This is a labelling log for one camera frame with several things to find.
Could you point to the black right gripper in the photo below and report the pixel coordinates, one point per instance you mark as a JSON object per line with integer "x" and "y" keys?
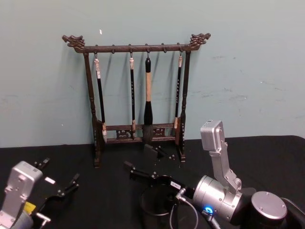
{"x": 164, "y": 190}

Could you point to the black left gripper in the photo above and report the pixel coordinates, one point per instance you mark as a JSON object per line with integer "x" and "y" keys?
{"x": 46, "y": 193}

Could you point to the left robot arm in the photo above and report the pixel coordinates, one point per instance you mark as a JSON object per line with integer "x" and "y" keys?
{"x": 19, "y": 181}

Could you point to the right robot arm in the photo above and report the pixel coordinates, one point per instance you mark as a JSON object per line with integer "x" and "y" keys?
{"x": 219, "y": 198}

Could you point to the black table cloth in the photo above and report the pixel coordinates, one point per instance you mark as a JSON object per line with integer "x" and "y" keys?
{"x": 100, "y": 205}

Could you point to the thin black brush brown tip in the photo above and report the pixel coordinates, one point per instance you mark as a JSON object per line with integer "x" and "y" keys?
{"x": 132, "y": 95}
{"x": 178, "y": 95}

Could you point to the thin black brush white tip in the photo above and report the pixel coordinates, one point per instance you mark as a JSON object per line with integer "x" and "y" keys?
{"x": 100, "y": 95}

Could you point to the dark carved brush rack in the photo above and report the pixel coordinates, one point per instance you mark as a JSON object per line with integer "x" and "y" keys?
{"x": 138, "y": 48}

